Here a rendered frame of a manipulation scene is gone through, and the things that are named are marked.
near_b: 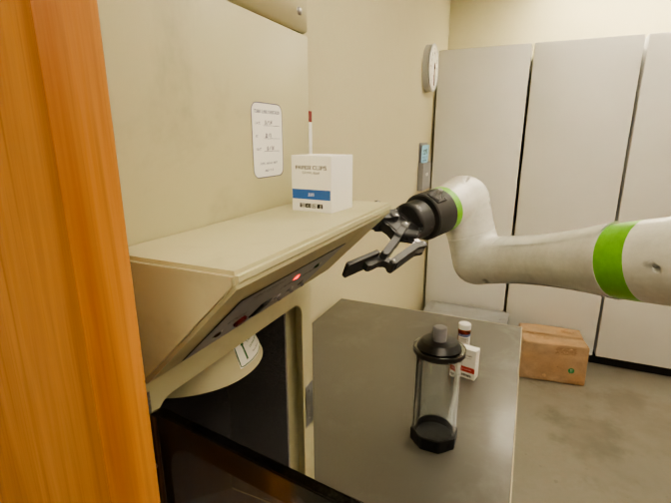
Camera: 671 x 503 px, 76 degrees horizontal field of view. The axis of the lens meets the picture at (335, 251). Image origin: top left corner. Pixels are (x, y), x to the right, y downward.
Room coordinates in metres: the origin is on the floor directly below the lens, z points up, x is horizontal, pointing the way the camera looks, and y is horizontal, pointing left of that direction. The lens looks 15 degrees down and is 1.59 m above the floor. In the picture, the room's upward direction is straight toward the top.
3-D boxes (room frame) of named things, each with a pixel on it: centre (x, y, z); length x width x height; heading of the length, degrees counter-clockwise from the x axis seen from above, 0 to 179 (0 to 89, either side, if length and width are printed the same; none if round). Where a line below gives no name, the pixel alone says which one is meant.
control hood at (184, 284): (0.41, 0.05, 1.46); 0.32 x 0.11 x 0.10; 156
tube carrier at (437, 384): (0.82, -0.22, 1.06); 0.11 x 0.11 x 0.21
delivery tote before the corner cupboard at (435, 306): (2.94, -0.94, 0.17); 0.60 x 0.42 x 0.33; 64
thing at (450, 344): (0.82, -0.22, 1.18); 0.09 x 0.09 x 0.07
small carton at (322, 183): (0.49, 0.01, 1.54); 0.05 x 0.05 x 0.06; 61
